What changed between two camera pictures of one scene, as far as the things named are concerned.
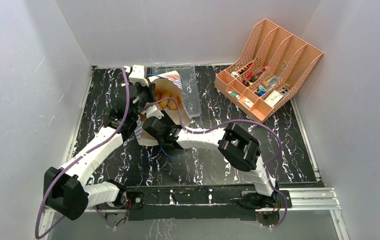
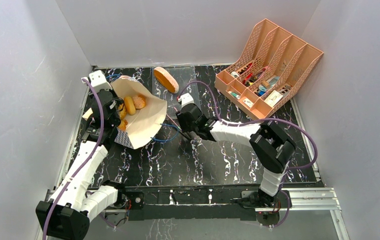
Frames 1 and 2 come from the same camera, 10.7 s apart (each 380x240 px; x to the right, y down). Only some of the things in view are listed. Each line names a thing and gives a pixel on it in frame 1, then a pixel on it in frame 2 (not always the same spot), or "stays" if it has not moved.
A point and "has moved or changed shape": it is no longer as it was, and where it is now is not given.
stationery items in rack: x=263 y=87 stays
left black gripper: x=150 y=89 → x=114 y=96
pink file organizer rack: x=257 y=83 stays
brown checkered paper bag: x=170 y=96 has moved or changed shape
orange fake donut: x=162 y=93 has moved or changed shape
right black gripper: x=158 y=122 → x=183 y=117
